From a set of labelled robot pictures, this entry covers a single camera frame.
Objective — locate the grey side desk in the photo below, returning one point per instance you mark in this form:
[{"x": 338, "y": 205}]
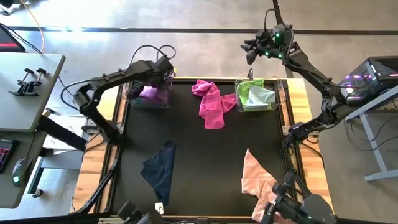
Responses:
[{"x": 25, "y": 109}]

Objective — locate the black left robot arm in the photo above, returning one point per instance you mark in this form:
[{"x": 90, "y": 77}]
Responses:
[{"x": 109, "y": 76}]

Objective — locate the black aluminium table frame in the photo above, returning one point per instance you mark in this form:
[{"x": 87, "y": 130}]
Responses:
[{"x": 183, "y": 80}]

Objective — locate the clear plastic basket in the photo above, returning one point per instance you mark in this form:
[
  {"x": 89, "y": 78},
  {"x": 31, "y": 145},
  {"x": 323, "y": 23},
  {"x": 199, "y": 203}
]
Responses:
[
  {"x": 280, "y": 93},
  {"x": 146, "y": 106}
]

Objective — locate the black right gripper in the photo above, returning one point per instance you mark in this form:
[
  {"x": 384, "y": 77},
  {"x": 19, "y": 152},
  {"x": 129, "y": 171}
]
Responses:
[{"x": 267, "y": 46}]

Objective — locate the backlit keyboard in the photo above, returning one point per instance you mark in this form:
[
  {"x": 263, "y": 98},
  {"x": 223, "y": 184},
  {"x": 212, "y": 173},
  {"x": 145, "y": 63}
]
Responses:
[{"x": 4, "y": 155}]

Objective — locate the green towel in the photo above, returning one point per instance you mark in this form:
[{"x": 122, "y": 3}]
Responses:
[{"x": 244, "y": 88}]

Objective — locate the purple towel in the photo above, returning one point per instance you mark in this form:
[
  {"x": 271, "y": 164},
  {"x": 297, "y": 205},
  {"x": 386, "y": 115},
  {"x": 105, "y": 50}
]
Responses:
[{"x": 152, "y": 93}]

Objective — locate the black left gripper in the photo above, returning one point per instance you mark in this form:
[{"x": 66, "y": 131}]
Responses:
[{"x": 163, "y": 73}]

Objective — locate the computer tower with coloured lights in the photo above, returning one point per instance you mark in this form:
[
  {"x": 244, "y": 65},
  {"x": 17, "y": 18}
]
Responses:
[{"x": 373, "y": 81}]

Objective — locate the white metal desk frame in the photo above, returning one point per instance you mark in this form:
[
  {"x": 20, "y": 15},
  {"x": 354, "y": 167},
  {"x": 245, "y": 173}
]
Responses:
[{"x": 371, "y": 140}]

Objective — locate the dark monitor screen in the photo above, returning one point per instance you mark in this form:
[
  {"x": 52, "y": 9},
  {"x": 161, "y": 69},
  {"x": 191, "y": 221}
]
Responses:
[{"x": 9, "y": 39}]

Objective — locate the black screw clamp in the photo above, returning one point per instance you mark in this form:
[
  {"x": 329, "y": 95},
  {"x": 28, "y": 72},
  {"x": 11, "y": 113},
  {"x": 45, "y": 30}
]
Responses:
[
  {"x": 33, "y": 86},
  {"x": 23, "y": 83}
]

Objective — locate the dark grey towel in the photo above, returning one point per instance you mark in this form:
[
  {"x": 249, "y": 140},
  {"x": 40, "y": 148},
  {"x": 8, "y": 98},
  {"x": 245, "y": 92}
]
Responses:
[{"x": 135, "y": 91}]

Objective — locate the navy towel with white tag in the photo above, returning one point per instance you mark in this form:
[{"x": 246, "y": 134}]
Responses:
[{"x": 160, "y": 171}]

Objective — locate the light blue towel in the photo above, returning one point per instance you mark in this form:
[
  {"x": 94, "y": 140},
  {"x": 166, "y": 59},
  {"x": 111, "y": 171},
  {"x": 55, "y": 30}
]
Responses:
[{"x": 261, "y": 96}]

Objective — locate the black computer mouse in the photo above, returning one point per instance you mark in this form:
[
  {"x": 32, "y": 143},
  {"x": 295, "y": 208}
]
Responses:
[{"x": 21, "y": 169}]

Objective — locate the white paper sheets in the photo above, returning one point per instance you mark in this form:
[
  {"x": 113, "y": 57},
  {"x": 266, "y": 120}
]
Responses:
[{"x": 60, "y": 144}]

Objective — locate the black desk support beam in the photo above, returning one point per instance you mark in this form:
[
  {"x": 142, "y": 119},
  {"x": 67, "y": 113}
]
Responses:
[{"x": 62, "y": 133}]

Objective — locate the teal towel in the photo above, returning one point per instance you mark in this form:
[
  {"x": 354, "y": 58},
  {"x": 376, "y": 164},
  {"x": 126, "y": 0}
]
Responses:
[{"x": 136, "y": 102}]

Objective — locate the peach towel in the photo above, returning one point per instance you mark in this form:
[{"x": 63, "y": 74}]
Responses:
[{"x": 258, "y": 183}]

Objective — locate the pink towel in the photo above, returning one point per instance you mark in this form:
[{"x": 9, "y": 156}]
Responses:
[{"x": 213, "y": 109}]

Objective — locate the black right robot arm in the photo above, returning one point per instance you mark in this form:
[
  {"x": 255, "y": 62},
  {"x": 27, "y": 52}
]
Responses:
[{"x": 311, "y": 71}]

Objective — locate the black caster wheel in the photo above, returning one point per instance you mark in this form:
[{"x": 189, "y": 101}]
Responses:
[{"x": 37, "y": 193}]

